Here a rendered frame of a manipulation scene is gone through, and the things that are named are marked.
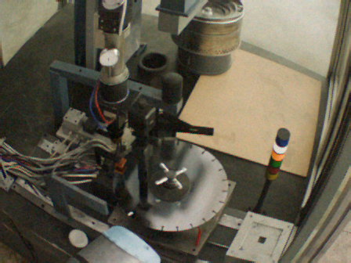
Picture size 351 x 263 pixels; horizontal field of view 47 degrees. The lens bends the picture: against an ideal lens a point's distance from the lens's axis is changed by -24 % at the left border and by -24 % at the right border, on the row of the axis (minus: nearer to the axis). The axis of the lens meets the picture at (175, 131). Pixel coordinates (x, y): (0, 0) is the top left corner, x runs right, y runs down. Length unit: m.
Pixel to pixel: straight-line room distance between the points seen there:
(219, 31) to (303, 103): 0.50
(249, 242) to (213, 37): 0.83
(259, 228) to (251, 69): 0.89
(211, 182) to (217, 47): 0.62
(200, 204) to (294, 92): 0.85
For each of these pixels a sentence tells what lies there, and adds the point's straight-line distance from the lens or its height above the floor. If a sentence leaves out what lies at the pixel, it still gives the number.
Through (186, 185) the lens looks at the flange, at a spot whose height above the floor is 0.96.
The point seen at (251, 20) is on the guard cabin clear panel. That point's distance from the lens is 2.26.
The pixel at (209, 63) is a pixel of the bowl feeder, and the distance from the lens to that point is 1.99.
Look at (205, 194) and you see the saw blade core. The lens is 1.43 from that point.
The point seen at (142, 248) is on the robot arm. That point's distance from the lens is 0.84.
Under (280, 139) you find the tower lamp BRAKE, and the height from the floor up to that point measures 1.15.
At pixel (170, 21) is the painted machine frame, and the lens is 1.45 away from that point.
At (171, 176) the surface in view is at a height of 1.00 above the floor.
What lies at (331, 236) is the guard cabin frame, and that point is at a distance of 0.84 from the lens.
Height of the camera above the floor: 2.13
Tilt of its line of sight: 49 degrees down
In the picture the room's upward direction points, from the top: 4 degrees clockwise
